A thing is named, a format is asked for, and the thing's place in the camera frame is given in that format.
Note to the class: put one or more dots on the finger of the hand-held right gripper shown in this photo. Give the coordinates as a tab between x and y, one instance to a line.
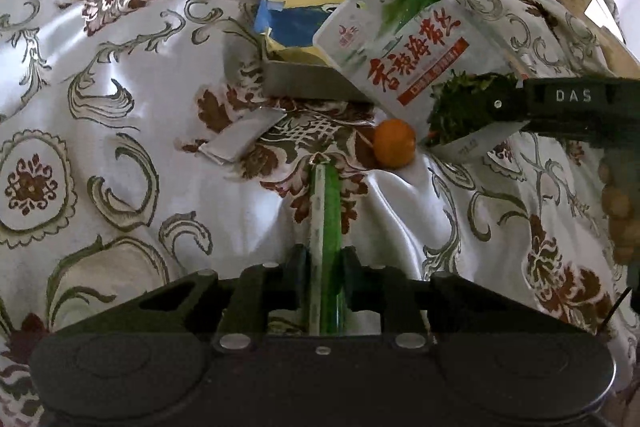
502	104

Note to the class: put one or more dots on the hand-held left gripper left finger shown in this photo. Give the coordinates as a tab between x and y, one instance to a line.
297	279

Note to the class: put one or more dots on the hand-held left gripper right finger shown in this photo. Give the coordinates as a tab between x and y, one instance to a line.
354	279

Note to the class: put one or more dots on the small silver packet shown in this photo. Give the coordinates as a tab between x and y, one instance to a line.
235	139

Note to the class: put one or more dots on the person's right hand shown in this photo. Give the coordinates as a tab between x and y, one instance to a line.
620	207

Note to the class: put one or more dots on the cartoon print tin box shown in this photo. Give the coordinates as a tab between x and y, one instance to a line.
295	79

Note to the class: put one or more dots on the green stick packet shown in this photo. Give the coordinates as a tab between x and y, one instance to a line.
330	227

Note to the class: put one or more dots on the floral printed blanket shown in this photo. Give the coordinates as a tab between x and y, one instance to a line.
150	57

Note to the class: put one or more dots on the white green snack packet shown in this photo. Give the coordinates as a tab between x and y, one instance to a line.
400	37

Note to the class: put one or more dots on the small orange fruit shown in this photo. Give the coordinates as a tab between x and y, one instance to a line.
395	143

